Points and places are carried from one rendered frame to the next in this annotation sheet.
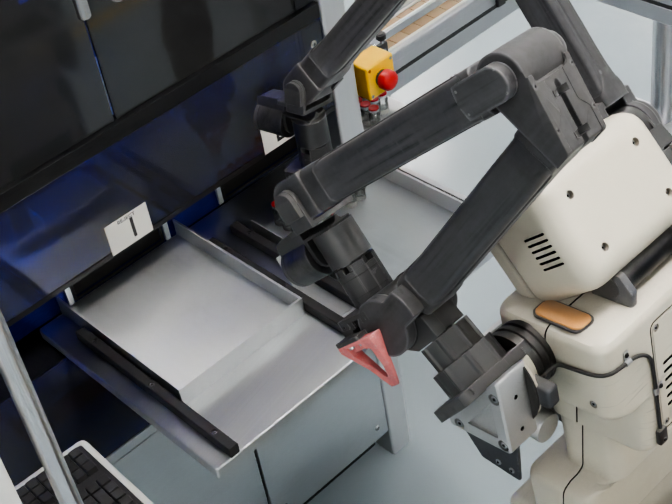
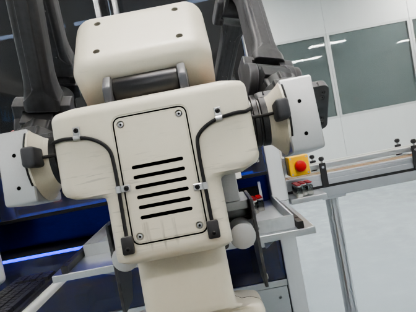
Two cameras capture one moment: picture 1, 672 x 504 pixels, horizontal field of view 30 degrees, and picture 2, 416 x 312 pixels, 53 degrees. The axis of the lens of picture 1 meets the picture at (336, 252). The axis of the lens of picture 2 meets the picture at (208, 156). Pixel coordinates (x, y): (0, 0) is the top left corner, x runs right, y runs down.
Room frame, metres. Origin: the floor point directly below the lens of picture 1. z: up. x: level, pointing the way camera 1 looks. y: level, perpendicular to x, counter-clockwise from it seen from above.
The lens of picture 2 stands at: (0.65, -0.79, 1.17)
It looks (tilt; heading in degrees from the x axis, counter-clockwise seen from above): 3 degrees down; 37
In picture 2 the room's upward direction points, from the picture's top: 11 degrees counter-clockwise
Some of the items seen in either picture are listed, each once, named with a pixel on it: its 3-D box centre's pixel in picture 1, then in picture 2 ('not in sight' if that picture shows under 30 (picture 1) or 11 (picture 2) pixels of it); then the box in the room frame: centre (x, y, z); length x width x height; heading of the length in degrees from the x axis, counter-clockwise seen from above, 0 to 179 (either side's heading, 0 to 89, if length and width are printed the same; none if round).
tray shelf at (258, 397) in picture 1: (283, 279); (187, 233); (1.62, 0.10, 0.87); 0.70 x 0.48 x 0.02; 127
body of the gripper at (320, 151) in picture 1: (316, 157); not in sight; (1.70, 0.00, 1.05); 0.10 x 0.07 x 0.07; 52
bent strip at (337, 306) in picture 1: (313, 283); not in sight; (1.56, 0.05, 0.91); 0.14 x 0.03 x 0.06; 38
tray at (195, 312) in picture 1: (178, 305); (136, 229); (1.57, 0.27, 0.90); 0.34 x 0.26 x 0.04; 37
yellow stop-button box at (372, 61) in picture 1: (368, 71); (297, 164); (2.03, -0.12, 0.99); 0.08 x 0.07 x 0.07; 37
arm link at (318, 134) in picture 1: (307, 126); not in sight; (1.71, 0.01, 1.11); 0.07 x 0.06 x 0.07; 48
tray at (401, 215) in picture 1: (371, 226); (240, 217); (1.69, -0.07, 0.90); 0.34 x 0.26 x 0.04; 37
